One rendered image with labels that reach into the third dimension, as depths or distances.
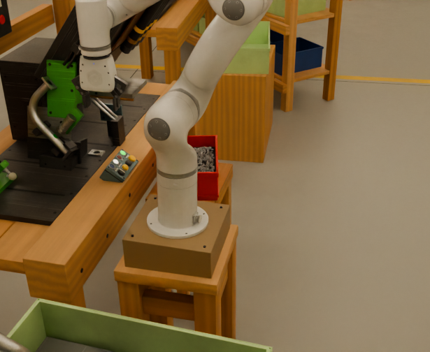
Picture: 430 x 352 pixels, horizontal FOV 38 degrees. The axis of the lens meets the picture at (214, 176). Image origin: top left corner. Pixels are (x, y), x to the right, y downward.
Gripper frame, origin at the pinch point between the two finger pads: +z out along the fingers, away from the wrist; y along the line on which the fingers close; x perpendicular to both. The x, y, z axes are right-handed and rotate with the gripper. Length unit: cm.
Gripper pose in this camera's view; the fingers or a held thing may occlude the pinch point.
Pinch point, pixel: (101, 105)
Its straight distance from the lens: 185.9
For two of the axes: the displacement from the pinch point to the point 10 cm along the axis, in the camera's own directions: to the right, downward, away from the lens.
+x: 2.4, -4.8, 8.4
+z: 0.1, 8.7, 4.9
